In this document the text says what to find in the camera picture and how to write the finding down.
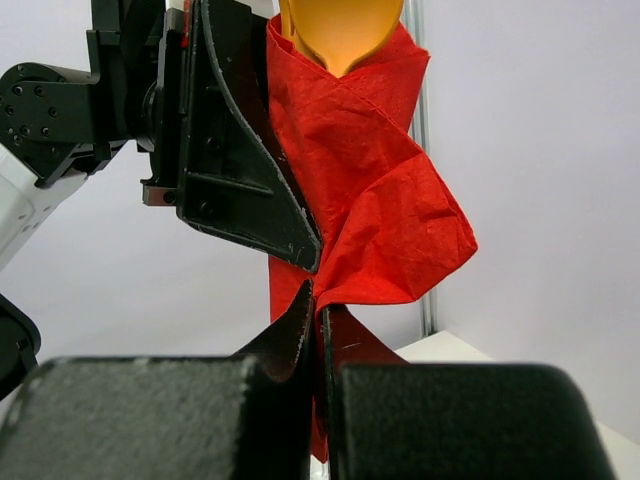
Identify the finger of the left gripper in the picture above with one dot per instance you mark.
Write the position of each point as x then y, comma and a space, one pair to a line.
234, 180

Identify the orange plastic spoon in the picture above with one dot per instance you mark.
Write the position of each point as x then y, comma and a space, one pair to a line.
339, 35

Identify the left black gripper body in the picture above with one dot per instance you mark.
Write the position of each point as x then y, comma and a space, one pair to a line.
137, 48

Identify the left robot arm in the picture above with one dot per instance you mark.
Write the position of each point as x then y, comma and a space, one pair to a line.
54, 136

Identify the right aluminium frame post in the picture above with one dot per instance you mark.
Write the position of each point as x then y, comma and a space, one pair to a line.
414, 22

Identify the red paper napkin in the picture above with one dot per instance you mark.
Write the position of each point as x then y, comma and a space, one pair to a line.
348, 144

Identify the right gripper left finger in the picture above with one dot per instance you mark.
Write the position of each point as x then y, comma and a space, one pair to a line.
274, 427

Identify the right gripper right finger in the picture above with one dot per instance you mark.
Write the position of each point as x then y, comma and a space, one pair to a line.
344, 340

